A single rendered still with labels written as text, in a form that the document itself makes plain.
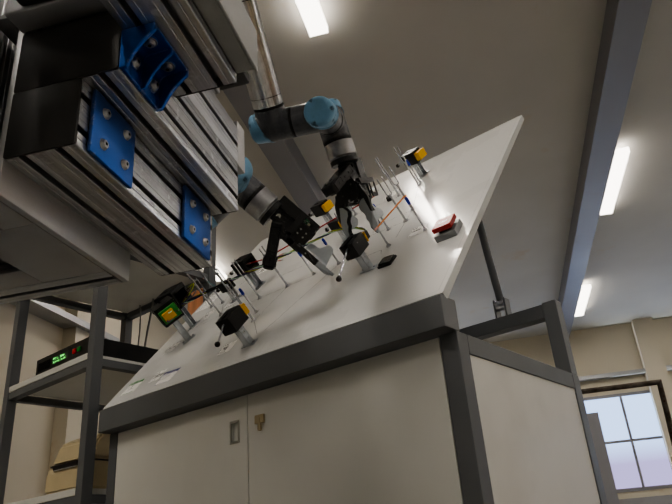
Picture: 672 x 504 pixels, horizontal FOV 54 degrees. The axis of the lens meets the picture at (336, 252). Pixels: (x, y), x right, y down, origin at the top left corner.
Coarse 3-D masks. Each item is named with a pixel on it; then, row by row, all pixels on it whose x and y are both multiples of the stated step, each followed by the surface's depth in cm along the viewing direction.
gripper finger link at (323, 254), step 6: (312, 246) 152; (324, 246) 152; (330, 246) 152; (312, 252) 152; (318, 252) 152; (324, 252) 152; (330, 252) 152; (318, 258) 152; (324, 258) 152; (318, 264) 151; (324, 264) 152; (324, 270) 152
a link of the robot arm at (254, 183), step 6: (252, 180) 151; (258, 180) 153; (252, 186) 151; (258, 186) 151; (264, 186) 153; (246, 192) 150; (252, 192) 150; (258, 192) 157; (240, 198) 150; (246, 198) 150; (252, 198) 150; (240, 204) 152; (246, 204) 151
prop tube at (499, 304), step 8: (480, 224) 191; (480, 232) 191; (480, 240) 191; (488, 248) 189; (488, 256) 189; (488, 264) 188; (496, 272) 188; (496, 280) 187; (496, 288) 186; (496, 296) 186; (496, 304) 185
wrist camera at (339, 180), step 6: (342, 168) 166; (348, 168) 164; (336, 174) 164; (342, 174) 162; (348, 174) 164; (330, 180) 161; (336, 180) 159; (342, 180) 161; (324, 186) 160; (330, 186) 158; (336, 186) 158; (324, 192) 160; (330, 192) 159; (336, 192) 159
